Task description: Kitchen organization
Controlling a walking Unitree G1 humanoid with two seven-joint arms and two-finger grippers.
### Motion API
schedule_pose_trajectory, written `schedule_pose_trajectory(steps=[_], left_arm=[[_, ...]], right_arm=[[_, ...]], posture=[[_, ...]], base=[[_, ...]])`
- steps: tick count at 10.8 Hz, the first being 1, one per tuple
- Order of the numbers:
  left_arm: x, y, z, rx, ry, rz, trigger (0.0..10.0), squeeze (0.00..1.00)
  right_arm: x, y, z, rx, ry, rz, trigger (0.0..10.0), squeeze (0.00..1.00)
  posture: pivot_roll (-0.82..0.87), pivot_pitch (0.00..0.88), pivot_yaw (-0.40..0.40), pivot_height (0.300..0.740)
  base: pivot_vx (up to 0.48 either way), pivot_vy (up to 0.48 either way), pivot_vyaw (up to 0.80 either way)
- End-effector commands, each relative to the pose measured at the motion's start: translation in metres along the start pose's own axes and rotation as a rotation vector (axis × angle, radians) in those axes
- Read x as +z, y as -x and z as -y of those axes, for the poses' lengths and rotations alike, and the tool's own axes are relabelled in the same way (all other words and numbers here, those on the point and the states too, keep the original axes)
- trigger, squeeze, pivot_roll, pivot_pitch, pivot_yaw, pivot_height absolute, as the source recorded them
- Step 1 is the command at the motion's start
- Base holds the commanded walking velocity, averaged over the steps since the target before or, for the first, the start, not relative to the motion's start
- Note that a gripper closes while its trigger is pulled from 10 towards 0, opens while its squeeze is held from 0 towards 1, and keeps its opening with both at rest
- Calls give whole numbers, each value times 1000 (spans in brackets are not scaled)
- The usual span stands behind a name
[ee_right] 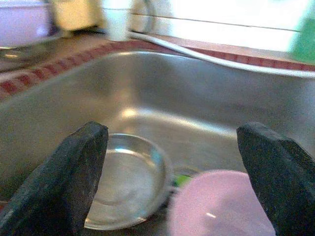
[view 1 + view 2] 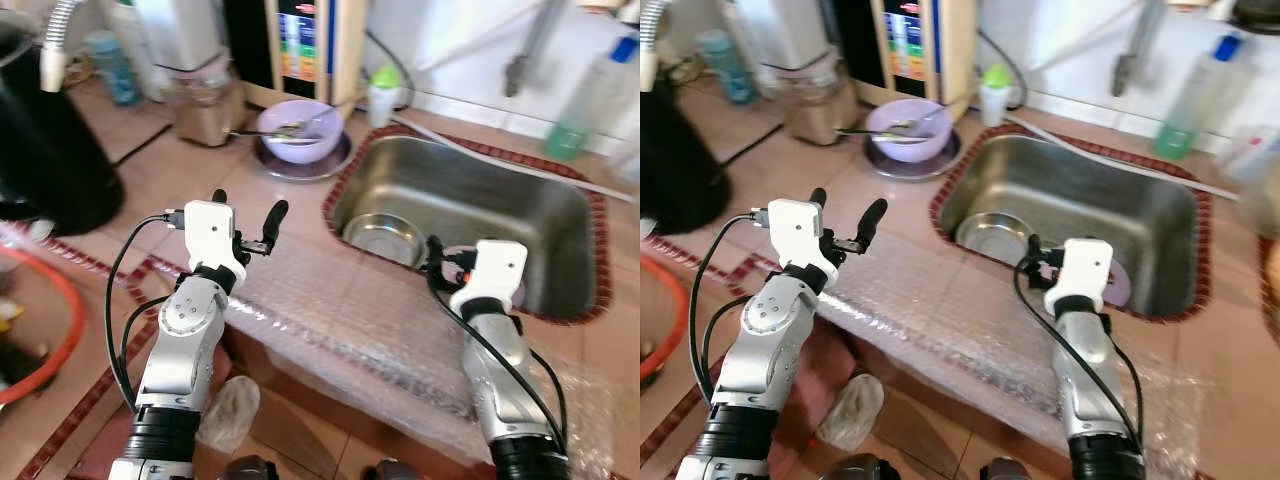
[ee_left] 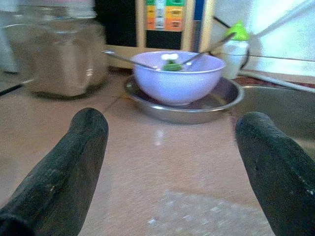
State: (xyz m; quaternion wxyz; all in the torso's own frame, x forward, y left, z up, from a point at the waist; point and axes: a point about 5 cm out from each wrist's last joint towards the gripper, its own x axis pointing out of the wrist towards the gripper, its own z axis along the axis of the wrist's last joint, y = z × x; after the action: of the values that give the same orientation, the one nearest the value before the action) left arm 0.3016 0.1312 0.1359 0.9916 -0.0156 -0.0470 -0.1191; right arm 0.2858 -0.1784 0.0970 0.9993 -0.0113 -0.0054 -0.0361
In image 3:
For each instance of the white training chopsticks green hinge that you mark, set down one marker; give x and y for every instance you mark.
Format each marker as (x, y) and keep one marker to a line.
(172, 66)

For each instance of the white bottle with green cap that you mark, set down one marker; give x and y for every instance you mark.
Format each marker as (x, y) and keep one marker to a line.
(235, 56)

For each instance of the glass jar with brown powder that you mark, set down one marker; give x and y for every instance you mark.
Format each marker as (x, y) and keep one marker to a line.
(56, 56)

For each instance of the stainless steel sink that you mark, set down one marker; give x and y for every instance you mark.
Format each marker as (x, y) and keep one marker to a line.
(278, 108)

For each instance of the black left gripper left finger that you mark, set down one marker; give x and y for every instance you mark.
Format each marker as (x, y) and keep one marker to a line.
(61, 172)

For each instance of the round steel plate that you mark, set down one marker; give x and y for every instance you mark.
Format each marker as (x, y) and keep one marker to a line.
(197, 111)

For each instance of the beige water ionizer appliance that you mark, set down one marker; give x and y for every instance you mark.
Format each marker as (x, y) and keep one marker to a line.
(167, 22)

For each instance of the purple plastic bowl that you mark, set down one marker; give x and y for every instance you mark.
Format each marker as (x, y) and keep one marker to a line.
(177, 83)

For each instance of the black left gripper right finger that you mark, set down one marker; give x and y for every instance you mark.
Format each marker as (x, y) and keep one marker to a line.
(283, 177)

